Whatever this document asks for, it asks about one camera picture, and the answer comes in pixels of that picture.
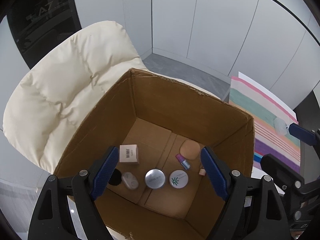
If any clear plastic oval case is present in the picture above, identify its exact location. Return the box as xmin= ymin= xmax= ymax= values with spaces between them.
xmin=121 ymin=172 xmax=139 ymax=190

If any tan makeup sponge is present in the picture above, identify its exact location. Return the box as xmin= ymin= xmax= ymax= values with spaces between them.
xmin=179 ymin=140 xmax=201 ymax=160

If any beige square carton box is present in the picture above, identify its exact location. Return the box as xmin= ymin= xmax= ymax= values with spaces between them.
xmin=119 ymin=145 xmax=139 ymax=164

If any black round lid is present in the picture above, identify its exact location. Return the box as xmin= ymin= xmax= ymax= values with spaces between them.
xmin=108 ymin=168 xmax=122 ymax=186

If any white green logo jar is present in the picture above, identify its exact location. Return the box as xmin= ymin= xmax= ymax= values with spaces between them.
xmin=169 ymin=170 xmax=189 ymax=189

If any silver lid round jar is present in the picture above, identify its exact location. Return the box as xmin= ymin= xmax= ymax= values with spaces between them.
xmin=144 ymin=168 xmax=167 ymax=190

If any small peach capped bottle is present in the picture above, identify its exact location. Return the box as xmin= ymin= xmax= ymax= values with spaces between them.
xmin=199 ymin=168 xmax=206 ymax=176

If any pink capped spray bottle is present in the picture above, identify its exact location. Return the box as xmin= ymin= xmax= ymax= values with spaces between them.
xmin=175 ymin=154 xmax=190 ymax=170

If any striped colourful mat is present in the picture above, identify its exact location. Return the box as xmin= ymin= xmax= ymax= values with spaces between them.
xmin=228 ymin=75 xmax=302 ymax=174

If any brown cardboard box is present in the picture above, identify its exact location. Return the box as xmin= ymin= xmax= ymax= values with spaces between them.
xmin=54 ymin=69 xmax=254 ymax=239

